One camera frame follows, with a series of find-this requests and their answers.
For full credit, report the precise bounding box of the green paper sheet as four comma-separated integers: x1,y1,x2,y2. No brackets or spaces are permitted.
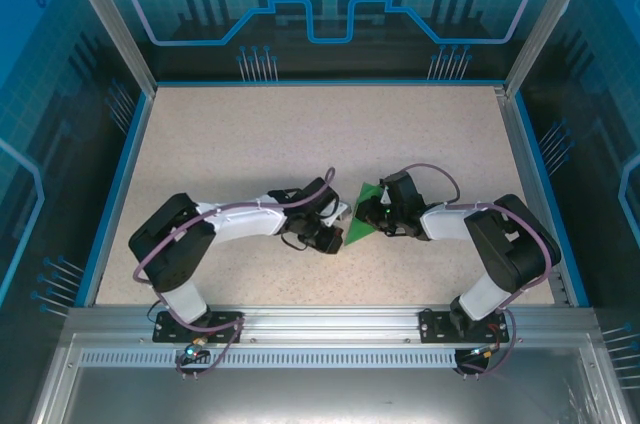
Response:
343,182,389,248

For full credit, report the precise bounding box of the blue table edge strip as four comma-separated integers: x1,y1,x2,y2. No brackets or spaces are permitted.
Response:
509,91,591,308
74,91,154,308

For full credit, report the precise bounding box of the grey metal tray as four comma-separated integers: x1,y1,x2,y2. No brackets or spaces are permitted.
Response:
29,333,626,424

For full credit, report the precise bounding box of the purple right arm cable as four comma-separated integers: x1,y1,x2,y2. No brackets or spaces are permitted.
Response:
402,162,557,376

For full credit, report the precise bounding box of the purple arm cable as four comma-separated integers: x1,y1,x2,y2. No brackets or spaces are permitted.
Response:
132,166,337,379
402,162,557,376

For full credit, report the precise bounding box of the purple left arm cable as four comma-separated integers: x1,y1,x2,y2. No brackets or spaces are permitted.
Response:
132,166,337,379

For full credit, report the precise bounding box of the aluminium frame rail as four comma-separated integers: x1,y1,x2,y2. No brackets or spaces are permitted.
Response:
64,304,599,348

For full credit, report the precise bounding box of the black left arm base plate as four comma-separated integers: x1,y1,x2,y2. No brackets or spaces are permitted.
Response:
152,310,245,344

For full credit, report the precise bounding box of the aluminium side rail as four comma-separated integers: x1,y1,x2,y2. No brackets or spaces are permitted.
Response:
492,85,571,306

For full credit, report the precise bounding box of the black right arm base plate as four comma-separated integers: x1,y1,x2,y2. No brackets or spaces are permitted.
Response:
418,308,512,344

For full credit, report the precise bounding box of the slotted grey cable duct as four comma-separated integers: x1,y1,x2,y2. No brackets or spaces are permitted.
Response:
78,349,501,370

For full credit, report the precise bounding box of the cable connector with green light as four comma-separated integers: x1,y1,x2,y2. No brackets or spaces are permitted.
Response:
182,336,210,361
468,342,501,360

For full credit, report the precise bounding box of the thin black cable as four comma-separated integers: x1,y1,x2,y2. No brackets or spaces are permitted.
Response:
144,299,169,326

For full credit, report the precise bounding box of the aluminium frame post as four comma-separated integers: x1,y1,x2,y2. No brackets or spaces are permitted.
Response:
54,0,160,95
502,0,601,95

